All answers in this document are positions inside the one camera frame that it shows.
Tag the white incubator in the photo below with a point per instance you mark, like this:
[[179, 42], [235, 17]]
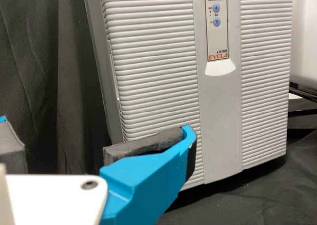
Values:
[[99, 61]]

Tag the incubator door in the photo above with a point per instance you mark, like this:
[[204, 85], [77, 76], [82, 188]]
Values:
[[223, 111]]

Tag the black platform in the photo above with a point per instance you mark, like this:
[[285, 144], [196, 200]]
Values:
[[303, 103]]

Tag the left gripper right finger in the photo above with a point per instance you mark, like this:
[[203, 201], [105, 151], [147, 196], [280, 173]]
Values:
[[146, 175]]

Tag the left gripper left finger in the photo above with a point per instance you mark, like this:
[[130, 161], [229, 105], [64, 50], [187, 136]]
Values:
[[11, 150]]

